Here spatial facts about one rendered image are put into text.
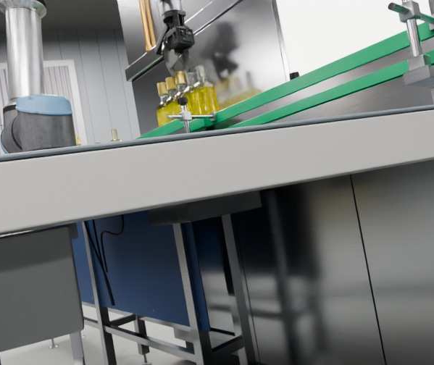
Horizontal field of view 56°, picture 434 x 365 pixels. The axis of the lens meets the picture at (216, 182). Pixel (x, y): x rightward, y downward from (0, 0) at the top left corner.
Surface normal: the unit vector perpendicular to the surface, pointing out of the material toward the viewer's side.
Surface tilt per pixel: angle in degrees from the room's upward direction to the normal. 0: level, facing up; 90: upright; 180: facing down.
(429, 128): 90
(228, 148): 90
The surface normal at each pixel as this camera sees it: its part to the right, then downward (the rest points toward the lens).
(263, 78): -0.76, 0.11
